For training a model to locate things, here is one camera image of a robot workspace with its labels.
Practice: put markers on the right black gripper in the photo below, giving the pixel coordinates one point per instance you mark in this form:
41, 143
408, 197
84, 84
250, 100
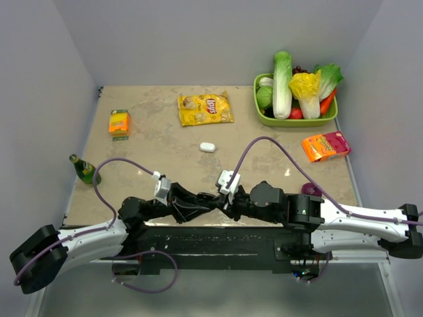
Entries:
223, 205

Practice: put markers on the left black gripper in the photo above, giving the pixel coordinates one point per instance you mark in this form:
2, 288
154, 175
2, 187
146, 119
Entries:
182, 212

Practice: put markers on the white earbud charging case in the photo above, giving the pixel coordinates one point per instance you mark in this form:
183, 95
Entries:
207, 147

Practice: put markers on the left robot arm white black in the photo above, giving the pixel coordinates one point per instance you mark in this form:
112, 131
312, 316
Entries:
48, 252

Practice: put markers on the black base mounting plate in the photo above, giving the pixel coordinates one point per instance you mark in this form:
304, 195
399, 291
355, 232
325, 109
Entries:
274, 249

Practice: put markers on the purple onion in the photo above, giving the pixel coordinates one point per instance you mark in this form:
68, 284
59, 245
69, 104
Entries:
311, 189

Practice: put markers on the yellow Lays chips bag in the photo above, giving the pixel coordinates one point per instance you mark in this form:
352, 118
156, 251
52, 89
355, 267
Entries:
203, 109

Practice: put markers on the green plastic basket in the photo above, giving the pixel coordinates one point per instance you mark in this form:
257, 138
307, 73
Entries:
273, 122

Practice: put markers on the green glass bottle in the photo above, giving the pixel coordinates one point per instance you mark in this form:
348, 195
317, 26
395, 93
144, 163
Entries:
84, 170

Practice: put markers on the orange yellow sponge pack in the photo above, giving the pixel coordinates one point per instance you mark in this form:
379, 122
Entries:
119, 125

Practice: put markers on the round green cabbage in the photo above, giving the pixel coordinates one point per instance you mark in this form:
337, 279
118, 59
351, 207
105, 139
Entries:
264, 97

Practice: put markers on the red tomato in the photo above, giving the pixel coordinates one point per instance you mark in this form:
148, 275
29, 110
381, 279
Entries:
295, 114

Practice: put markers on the orange pink snack box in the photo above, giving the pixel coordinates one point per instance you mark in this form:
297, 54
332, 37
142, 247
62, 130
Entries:
322, 147

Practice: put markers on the white cauliflower piece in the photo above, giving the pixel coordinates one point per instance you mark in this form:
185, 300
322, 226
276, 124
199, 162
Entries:
265, 82

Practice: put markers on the orange carrot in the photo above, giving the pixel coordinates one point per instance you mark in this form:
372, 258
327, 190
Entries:
325, 104

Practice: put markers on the yellow leaf cabbage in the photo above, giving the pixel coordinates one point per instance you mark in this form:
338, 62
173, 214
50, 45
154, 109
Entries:
305, 88

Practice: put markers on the long napa cabbage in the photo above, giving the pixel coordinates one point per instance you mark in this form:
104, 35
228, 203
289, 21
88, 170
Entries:
282, 95

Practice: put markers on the dark red grapes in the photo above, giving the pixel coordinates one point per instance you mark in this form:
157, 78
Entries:
298, 69

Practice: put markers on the green lettuce leaf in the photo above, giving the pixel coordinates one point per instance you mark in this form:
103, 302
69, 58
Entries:
331, 77

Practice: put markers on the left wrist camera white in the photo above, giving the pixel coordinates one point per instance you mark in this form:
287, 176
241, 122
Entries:
162, 187

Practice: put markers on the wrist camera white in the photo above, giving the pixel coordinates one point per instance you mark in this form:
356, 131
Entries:
228, 182
162, 187

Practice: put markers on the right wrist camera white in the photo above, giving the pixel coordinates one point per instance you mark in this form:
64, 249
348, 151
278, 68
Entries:
228, 182

